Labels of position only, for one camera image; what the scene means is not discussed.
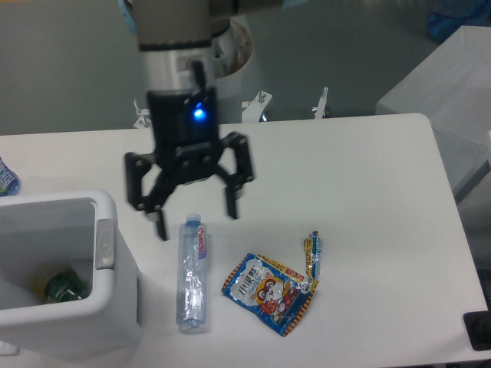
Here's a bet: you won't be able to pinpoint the clear plastic water bottle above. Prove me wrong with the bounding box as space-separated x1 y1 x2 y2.
176 213 209 332

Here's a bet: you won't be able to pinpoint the blue snack bag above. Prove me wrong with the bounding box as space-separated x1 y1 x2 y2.
221 231 323 337

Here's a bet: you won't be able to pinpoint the blue patterned bottle left edge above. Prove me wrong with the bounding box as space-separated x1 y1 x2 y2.
0 158 21 197

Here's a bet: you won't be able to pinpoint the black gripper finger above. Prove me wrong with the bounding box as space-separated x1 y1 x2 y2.
216 131 255 220
124 152 177 242

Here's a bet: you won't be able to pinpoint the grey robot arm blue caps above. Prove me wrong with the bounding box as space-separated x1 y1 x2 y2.
119 1 292 240

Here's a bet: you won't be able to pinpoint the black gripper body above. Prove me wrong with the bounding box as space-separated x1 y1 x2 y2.
147 87 223 185

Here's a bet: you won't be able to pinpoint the white cloth-covered table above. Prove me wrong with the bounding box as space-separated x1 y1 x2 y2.
376 26 490 202

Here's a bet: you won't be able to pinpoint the green bottle inside can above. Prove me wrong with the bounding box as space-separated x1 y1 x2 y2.
33 265 91 304

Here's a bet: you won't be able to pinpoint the blue bag top right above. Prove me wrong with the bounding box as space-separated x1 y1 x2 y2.
425 1 490 44

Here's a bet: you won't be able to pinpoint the black device right edge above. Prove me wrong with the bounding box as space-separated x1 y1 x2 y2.
463 310 490 351

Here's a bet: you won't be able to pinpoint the white push-lid trash can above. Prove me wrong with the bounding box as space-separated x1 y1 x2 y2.
1 190 142 357

